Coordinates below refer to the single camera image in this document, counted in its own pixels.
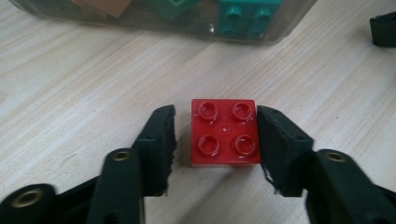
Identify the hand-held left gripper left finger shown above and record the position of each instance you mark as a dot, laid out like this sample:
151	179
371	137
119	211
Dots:
157	149

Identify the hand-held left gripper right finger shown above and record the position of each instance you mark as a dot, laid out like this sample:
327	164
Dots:
283	152

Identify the red toy block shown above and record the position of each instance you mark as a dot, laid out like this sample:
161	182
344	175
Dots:
225	133

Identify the clear brown storage box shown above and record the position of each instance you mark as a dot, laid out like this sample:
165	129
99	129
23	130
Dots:
140	25

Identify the light teal toy block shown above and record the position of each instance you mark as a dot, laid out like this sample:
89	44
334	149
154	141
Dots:
172	7

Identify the coral toy block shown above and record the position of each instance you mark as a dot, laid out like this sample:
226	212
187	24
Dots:
102	6

